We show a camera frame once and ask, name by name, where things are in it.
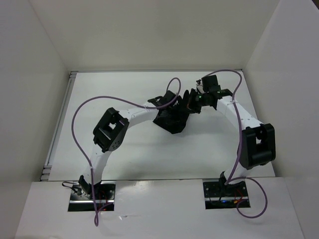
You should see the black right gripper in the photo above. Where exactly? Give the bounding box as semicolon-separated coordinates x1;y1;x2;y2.
178;88;209;114

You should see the black skirt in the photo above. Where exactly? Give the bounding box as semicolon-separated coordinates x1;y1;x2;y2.
153;90;190;134

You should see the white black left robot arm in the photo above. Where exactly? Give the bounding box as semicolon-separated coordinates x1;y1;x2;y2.
79;91;189;199

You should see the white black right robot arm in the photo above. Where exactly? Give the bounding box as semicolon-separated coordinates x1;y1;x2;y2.
186;75;276;196

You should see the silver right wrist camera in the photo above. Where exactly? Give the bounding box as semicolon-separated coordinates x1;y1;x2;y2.
196;79;203;93

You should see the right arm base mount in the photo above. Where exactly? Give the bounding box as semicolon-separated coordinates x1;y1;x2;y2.
203;180;250;210

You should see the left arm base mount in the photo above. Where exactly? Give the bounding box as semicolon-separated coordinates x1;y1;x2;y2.
61;181;116;212

